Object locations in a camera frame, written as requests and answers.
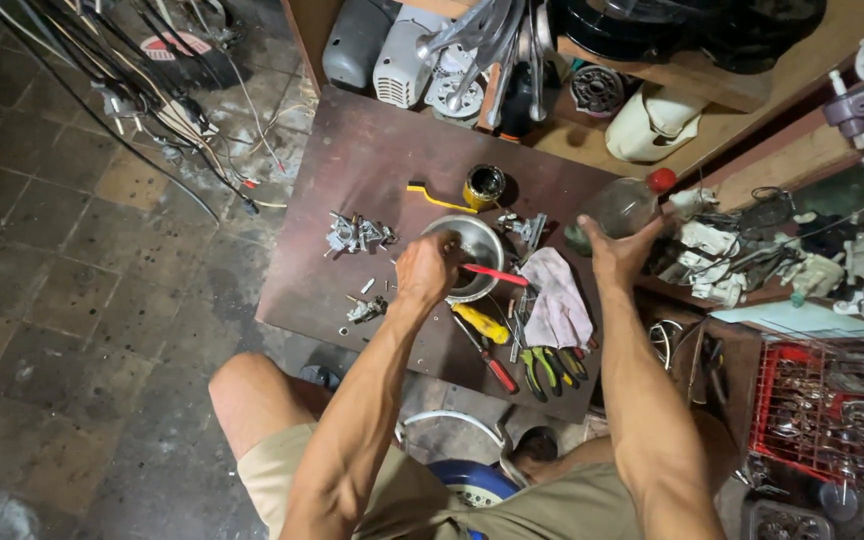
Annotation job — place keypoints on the person's right hand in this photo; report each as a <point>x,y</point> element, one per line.
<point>618,262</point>

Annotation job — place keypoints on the person's left hand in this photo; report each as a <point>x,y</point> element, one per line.
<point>424,274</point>

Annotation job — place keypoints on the person's left fingers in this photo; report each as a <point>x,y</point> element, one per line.
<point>448,244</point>

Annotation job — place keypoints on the clear plastic bottle red cap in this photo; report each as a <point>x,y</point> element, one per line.
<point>622,204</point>

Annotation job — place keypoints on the steel bowl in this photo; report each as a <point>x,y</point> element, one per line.
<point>483,238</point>

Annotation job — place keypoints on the yellow tin can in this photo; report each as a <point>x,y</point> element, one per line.
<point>484,186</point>

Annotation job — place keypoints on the small metal cylinder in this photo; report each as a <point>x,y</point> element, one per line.
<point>367,286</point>

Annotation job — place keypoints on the large metal carburetor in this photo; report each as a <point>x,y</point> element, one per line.
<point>353,235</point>

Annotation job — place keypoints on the small metal carburetor part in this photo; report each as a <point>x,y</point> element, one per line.
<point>367,309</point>

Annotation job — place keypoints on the thin metal tool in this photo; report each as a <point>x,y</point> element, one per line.
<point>517,330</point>

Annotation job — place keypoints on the pink cloth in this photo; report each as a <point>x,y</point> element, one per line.
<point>558,300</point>

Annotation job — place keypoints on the blue round rim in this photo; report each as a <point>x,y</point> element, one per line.
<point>469,480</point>

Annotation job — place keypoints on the person's left leg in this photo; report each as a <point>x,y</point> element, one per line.
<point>259,397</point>

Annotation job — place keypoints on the person's beige shorts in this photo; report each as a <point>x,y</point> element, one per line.
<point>552,510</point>

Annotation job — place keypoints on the wooden shelf with machine parts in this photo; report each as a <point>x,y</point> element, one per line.
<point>739,112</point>

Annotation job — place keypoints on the red white sign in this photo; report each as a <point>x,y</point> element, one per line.
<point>174,45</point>

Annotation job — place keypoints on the white paper sheet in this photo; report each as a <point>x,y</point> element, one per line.
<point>792,319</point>

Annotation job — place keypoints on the clear plastic container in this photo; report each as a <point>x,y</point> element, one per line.
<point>788,523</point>

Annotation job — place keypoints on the grey metal bracket part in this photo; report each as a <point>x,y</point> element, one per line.
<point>525,226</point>

